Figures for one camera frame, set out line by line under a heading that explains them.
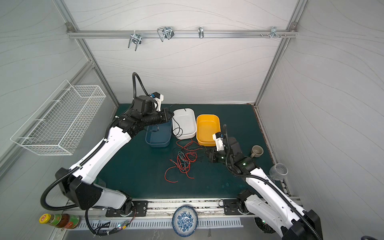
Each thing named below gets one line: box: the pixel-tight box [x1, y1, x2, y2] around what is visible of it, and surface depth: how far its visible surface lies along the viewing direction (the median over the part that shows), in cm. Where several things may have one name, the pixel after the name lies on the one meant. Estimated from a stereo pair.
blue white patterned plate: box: [172, 205, 199, 238], surface depth 70 cm
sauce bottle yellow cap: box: [39, 213, 80, 229], surface depth 62 cm
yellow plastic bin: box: [196, 114, 221, 147], surface depth 106 cm
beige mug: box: [250, 145, 264, 158], surface depth 92 cm
